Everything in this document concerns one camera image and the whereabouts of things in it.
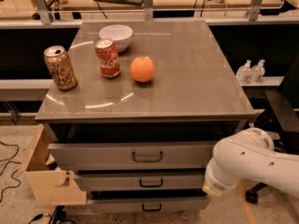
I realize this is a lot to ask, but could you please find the grey top drawer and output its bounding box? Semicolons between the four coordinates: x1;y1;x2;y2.
49;123;219;172

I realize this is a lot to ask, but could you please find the grey drawer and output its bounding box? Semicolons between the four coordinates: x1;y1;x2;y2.
87;189;210;213
74;170;205;191
49;123;219;172

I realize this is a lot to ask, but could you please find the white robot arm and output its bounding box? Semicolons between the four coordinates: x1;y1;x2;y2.
203;128;299;197

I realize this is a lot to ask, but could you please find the grey drawer cabinet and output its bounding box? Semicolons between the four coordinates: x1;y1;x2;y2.
35;20;257;154

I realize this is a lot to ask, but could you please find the grey middle drawer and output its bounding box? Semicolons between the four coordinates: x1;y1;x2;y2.
74;170;205;191

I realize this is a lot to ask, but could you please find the grey bottom drawer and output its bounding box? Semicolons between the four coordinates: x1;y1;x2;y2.
87;189;210;213

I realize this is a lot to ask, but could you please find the orange fruit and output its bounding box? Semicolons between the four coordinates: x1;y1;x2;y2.
130;57;155;83

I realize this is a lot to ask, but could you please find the red cola can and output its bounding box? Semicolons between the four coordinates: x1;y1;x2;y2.
94;38;121;78

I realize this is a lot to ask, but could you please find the white ceramic bowl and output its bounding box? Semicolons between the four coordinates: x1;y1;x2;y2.
99;24;134;52

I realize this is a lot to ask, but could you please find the gold LaCroix can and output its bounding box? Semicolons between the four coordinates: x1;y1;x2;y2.
44;46;78;91

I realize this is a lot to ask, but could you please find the crumpled paper in box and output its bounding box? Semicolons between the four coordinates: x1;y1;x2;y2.
45;155;55;166

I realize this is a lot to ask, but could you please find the right clear sanitizer bottle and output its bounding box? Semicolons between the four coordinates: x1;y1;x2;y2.
250;59;265;83

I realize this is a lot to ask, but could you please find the cardboard box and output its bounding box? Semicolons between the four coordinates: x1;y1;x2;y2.
17;125;87;206

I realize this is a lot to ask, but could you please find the black office chair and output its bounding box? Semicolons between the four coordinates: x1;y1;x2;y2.
245;56;299;204

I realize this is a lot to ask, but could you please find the black floor cable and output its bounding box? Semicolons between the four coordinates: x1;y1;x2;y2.
0;140;22;203

